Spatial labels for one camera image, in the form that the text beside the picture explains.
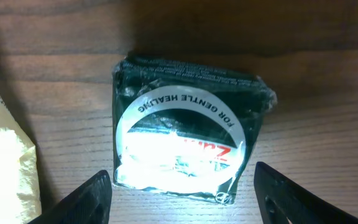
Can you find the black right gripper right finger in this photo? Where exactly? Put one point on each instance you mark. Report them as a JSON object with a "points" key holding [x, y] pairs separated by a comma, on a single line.
{"points": [[281, 200]]}

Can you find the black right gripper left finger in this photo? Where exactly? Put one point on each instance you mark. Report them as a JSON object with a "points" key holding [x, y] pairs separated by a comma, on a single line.
{"points": [[90, 203]]}

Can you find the yellow snack bag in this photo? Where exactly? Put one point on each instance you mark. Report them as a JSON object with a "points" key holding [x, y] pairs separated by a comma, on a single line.
{"points": [[19, 181]]}

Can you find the black round-logo snack packet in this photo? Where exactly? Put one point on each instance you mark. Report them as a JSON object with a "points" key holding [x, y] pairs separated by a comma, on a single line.
{"points": [[185, 129]]}

